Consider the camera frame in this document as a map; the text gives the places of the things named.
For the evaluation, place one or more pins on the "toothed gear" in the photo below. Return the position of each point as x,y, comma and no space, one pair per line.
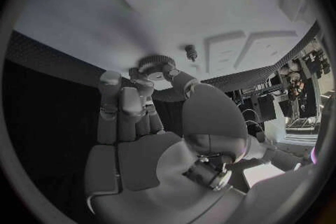
157,61

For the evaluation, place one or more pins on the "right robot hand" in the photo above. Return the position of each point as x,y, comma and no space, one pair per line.
141,165

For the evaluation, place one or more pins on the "desk with dark screens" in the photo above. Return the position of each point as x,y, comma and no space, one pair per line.
259,102

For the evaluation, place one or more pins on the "person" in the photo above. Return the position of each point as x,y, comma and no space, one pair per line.
295,85

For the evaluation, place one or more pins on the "white task board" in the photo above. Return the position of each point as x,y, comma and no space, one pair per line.
162,7

